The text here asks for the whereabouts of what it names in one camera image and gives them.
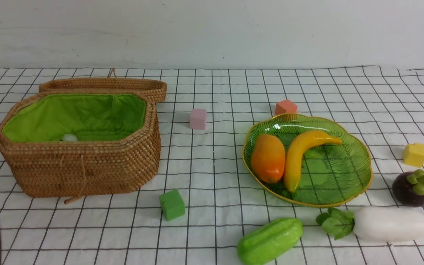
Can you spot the orange mango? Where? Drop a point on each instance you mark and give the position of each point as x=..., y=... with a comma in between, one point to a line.
x=268, y=158

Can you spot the yellow banana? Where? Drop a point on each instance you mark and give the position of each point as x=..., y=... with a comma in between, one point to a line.
x=295, y=153

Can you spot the pink foam cube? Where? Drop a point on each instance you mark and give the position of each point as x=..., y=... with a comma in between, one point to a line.
x=198, y=119

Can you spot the woven rattan basket lid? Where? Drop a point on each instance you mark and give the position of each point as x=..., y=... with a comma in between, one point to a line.
x=154, y=90

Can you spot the orange foam cube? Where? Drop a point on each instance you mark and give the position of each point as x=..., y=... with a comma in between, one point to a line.
x=285, y=106

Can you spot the green foam cube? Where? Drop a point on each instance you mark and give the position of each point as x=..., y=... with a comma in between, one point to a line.
x=172, y=205

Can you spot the green starfruit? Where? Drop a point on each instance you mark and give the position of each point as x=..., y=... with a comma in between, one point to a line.
x=270, y=241

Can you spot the green glass leaf plate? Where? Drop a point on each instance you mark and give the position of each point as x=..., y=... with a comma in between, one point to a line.
x=332, y=175

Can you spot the woven rattan basket green lining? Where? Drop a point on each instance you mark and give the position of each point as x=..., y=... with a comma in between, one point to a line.
x=118, y=147

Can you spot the white ball in basket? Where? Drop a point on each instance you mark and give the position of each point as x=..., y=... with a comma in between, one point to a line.
x=69, y=138

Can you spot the white checkered tablecloth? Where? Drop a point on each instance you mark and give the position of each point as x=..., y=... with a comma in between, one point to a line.
x=383, y=107

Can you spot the white radish with leaves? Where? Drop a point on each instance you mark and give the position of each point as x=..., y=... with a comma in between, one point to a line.
x=373, y=223

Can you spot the yellow foam cube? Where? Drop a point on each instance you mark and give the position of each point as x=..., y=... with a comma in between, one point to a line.
x=413, y=155

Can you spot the purple mangosteen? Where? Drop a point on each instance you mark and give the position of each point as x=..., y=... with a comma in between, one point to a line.
x=408, y=188

